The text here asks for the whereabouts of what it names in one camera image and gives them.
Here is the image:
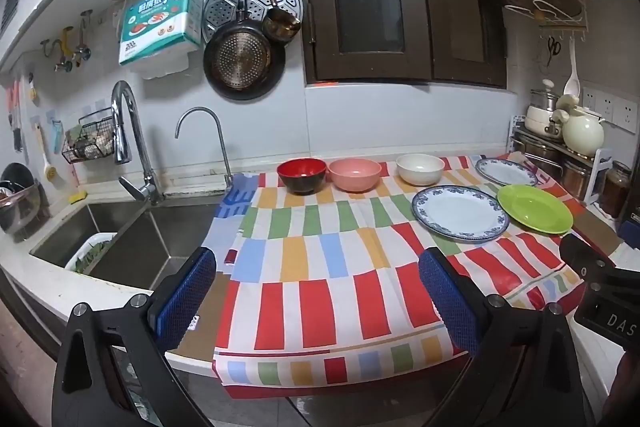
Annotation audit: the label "white bowl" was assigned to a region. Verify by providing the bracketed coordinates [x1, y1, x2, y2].
[396, 154, 444, 186]

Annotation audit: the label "perforated metal steamer tray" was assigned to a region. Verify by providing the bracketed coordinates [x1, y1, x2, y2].
[201, 0, 304, 46]

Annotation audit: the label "red bowl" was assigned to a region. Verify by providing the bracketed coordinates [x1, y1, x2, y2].
[276, 158, 328, 195]

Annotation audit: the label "kitchen paper towel pack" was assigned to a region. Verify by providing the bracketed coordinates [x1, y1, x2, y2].
[118, 0, 204, 80]

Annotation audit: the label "cream kettle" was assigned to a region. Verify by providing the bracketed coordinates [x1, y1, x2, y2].
[556, 94, 606, 156]

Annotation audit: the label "thin gooseneck faucet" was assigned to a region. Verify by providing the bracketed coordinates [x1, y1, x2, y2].
[174, 107, 235, 188]

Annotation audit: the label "copper lidded pot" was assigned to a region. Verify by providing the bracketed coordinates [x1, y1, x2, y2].
[562, 159, 597, 201]

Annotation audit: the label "colourful striped tablecloth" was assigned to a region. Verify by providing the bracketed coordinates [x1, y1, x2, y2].
[202, 154, 608, 400]

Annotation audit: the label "brown glass jar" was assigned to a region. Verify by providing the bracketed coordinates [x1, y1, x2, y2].
[600, 161, 632, 218]

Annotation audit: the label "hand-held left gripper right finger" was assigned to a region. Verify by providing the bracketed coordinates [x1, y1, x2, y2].
[418, 248, 596, 427]

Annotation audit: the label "yellow dish brush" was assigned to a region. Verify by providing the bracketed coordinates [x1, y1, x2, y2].
[29, 74, 57, 182]

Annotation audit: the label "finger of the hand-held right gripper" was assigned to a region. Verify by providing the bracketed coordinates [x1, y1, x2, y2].
[559, 234, 617, 281]

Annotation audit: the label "white rice spoon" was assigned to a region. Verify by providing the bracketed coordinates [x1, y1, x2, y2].
[564, 38, 582, 96]

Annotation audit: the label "steel colander bowl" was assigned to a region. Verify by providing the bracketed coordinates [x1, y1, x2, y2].
[0, 163, 42, 234]

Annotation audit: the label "steel pot under rack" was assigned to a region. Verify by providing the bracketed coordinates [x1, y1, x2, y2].
[515, 141, 565, 180]

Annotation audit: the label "black wire basket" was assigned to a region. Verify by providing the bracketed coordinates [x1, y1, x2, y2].
[61, 107, 119, 164]

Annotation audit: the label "white wall sockets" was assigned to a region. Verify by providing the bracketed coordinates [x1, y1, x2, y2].
[582, 87, 640, 128]

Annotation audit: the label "pink bowl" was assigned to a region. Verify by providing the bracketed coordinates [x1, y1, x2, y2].
[328, 158, 383, 192]

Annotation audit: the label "metal countertop shelf rack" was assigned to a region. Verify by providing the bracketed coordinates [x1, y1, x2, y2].
[509, 117, 615, 208]

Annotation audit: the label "blue printed cloth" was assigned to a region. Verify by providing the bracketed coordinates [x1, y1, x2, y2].
[214, 173, 258, 235]

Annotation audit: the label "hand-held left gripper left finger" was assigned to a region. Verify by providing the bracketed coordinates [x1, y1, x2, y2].
[51, 247, 217, 427]

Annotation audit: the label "black frying pan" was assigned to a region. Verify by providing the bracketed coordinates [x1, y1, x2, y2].
[202, 0, 287, 101]

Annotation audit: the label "small brass saucepan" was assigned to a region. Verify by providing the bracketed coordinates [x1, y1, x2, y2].
[261, 0, 302, 42]

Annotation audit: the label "cream pot with glass lid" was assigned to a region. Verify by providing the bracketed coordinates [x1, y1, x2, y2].
[524, 79, 567, 138]

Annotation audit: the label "white basket with greens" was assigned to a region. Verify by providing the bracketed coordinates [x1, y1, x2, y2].
[65, 232, 118, 274]

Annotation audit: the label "stainless steel sink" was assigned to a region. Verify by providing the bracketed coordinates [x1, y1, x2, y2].
[29, 201, 222, 294]

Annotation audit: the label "green plate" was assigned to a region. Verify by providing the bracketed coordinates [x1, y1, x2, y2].
[497, 184, 574, 234]

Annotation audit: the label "blue floral white plate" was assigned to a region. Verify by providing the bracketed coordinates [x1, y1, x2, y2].
[474, 158, 539, 186]
[411, 185, 510, 243]

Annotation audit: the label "large chrome pull-down faucet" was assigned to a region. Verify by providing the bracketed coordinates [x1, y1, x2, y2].
[110, 80, 166, 206]

